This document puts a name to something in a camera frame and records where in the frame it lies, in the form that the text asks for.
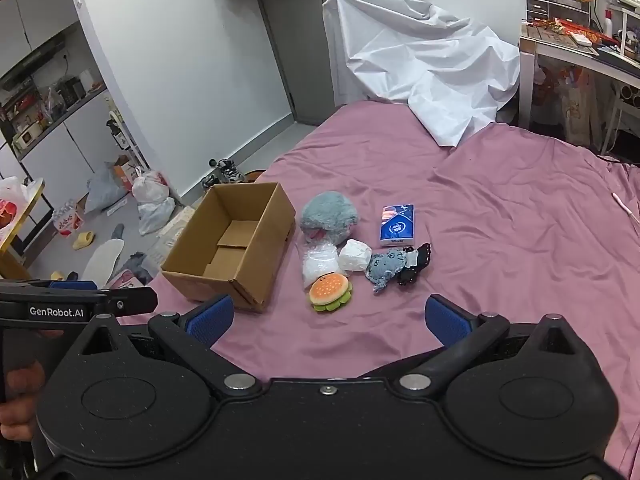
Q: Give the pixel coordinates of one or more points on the grey door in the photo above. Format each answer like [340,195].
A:
[310,35]

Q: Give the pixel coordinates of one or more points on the cluttered wall shelf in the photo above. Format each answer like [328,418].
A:
[45,105]

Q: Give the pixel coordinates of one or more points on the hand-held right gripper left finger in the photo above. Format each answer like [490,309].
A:
[210,321]

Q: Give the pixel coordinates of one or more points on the pink bed sheet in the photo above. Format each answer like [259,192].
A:
[500,235]

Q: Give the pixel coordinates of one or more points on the pack of water bottles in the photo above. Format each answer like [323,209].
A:
[67,217]

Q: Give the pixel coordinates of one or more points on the white soft pouch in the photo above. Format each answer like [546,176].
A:
[355,256]

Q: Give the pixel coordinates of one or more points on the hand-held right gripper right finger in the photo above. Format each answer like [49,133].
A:
[447,325]

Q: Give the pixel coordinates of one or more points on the blue tissue packet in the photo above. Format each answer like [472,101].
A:
[396,225]

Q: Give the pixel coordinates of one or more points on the white draped sheet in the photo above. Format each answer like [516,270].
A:
[425,60]

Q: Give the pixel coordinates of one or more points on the black plush toy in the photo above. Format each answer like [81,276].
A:
[417,260]

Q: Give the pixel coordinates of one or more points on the wooden desk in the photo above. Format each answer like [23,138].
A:
[565,47]

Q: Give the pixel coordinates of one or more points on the grey plastic bag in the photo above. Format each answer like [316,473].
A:
[104,187]

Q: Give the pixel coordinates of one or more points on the blue-grey fluffy plush toy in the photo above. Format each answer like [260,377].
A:
[327,212]

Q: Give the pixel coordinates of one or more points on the burger plush toy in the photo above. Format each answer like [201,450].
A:
[328,290]

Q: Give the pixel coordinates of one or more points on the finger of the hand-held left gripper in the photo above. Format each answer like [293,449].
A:
[75,285]
[132,301]

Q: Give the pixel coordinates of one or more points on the brown paper bag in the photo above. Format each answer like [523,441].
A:
[577,110]

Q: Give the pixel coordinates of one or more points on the brown cardboard box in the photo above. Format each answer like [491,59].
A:
[192,260]

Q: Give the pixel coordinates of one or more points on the clear bag of white cotton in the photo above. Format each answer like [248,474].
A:
[320,262]

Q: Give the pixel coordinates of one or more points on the person's left hand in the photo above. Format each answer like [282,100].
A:
[22,382]

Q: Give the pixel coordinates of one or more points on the grey elephant plush toy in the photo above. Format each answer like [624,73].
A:
[385,267]

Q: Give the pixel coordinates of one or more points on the yellow slipper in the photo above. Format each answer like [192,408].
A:
[84,240]

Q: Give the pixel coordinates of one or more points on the white and red plastic bag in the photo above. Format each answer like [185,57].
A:
[149,189]

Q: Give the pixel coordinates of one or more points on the round yellow side table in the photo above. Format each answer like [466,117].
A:
[20,255]

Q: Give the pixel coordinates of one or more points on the pair of dark shoes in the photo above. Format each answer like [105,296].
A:
[225,172]

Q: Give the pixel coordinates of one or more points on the white bottle with red cap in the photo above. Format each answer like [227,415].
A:
[608,22]

